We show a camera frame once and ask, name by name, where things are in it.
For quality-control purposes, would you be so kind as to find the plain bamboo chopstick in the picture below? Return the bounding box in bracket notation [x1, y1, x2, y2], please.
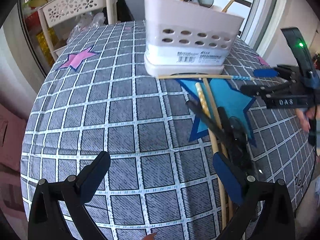
[199, 77, 233, 230]

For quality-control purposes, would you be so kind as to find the black plastic spoon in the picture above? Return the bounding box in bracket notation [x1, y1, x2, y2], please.
[228, 116, 260, 179]

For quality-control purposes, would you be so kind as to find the blue bamboo chopstick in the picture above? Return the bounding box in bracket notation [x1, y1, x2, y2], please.
[158, 74, 255, 81]

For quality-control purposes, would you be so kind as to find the gold patterned chopstick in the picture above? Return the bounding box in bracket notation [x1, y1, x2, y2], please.
[195, 82, 210, 118]

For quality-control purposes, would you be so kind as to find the person right hand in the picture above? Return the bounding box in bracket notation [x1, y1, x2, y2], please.
[295, 107, 317, 132]

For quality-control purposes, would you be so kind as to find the grey checked tablecloth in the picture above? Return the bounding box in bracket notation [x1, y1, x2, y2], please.
[21, 22, 316, 239]

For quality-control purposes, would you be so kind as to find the white plastic utensil caddy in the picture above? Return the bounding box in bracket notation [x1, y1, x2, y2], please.
[144, 0, 244, 77]

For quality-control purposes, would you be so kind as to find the pink cardboard box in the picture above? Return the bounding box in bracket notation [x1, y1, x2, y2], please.
[0, 105, 26, 172]

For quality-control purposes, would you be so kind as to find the clear plastic bag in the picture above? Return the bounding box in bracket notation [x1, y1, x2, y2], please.
[67, 12, 106, 44]

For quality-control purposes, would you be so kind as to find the white perforated storage cart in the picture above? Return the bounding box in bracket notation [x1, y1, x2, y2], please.
[37, 0, 117, 60]

